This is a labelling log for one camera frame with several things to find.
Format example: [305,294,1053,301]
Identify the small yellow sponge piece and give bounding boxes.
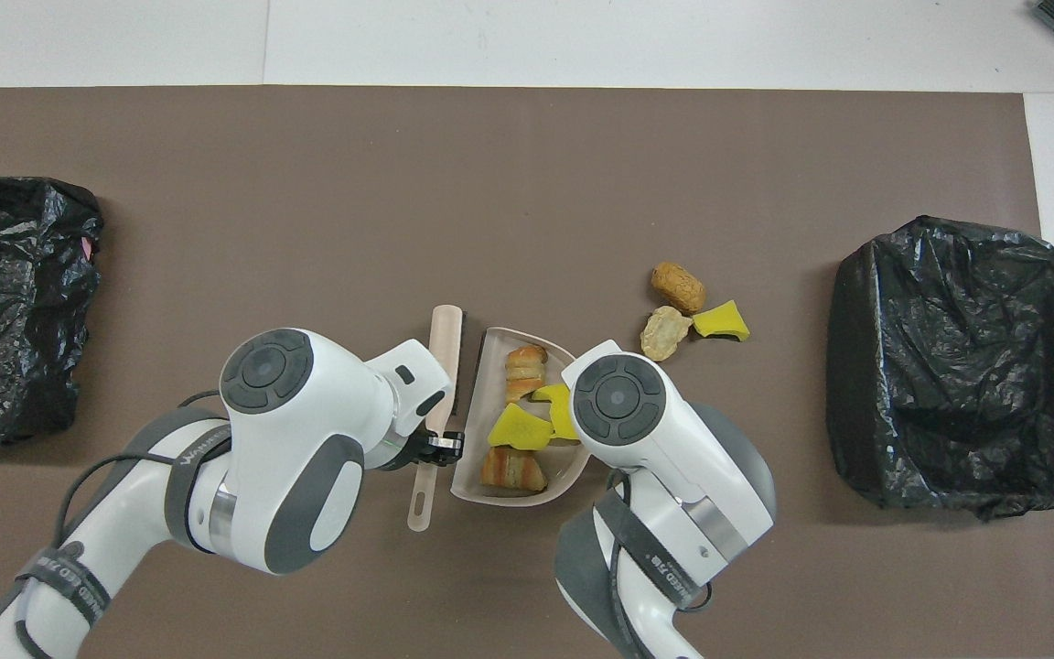
[692,299,752,343]

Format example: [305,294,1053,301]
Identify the brown oval bread roll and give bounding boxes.
[651,262,707,315]

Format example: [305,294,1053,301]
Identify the brown table mat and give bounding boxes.
[0,85,1054,659]

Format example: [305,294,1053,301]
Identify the orange striped croissant piece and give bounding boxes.
[479,445,549,494]

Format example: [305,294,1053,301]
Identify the striped bread slice beige side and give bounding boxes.
[503,343,550,405]

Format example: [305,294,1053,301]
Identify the black bag lined bin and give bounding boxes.
[0,176,105,449]
[825,215,1054,523]

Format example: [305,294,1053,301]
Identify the yellow sponge wedge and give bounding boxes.
[488,403,554,450]

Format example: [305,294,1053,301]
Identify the pale beige bread chunk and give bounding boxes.
[640,305,694,362]

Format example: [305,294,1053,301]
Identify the beige plastic dustpan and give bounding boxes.
[449,327,594,507]

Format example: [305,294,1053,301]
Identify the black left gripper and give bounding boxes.
[390,419,467,472]

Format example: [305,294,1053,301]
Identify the beige hand brush black bristles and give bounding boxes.
[406,304,466,534]

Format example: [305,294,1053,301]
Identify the notched yellow sponge piece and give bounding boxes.
[532,383,583,443]

